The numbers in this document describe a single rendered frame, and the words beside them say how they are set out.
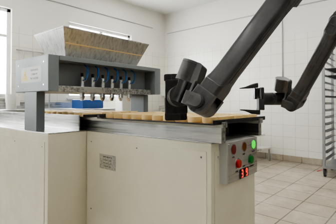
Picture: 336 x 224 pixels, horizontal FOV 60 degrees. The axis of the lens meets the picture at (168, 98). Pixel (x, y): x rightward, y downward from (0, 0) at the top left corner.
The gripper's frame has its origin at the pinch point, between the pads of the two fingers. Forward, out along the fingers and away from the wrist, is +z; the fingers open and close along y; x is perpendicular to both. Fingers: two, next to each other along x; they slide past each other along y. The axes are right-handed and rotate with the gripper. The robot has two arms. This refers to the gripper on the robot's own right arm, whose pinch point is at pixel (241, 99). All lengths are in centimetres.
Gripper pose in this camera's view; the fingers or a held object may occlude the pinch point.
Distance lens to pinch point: 135.7
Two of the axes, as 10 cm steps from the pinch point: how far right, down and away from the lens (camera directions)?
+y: -0.1, -10.0, 0.3
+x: 0.8, -0.3, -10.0
